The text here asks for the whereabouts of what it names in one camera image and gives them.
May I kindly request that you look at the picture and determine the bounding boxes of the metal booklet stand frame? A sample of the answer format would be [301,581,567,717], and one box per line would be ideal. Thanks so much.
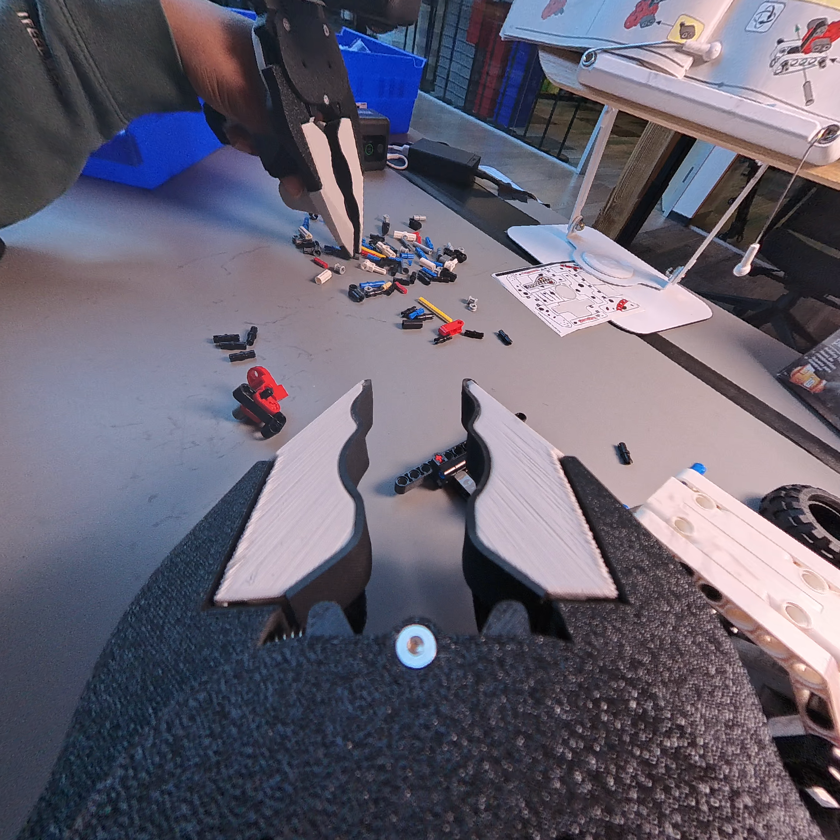
[567,39,840,280]

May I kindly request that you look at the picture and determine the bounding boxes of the black toy tyre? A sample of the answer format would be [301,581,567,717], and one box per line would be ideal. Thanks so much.
[759,484,840,568]

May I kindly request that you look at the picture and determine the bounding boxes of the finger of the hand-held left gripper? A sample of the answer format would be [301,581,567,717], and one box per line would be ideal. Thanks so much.
[301,121,360,257]
[335,117,366,256]

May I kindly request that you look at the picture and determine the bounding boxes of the black device with green display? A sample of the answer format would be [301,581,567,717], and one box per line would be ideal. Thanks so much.
[357,101,391,173]

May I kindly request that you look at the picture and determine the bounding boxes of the instruction booklet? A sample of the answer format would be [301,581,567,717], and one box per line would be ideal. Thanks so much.
[500,0,840,135]

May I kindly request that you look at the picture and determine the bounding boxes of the printed box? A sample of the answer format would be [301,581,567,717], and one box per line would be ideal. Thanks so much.
[777,328,840,434]

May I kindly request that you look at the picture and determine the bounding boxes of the white stand base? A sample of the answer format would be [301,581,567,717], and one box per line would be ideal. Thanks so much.
[508,223,714,334]

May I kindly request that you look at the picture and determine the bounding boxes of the black white toy brick model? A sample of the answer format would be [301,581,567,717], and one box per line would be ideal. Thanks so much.
[394,441,840,815]

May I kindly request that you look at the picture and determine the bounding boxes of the black power adapter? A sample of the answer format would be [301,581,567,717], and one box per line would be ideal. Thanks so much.
[407,138,482,186]

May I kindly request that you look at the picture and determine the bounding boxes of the person's left hand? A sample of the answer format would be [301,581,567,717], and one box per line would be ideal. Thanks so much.
[161,0,311,214]

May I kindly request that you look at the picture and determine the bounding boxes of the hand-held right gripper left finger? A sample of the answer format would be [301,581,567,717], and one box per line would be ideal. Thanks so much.
[214,379,375,605]

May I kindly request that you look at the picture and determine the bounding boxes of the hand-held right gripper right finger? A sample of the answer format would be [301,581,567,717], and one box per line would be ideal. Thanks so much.
[461,378,620,601]

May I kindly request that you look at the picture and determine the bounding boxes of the white printed sheet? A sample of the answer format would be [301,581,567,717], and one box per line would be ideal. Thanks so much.
[492,261,641,337]

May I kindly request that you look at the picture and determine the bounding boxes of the stacked red blue crates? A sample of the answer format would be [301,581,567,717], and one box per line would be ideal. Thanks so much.
[427,0,546,122]

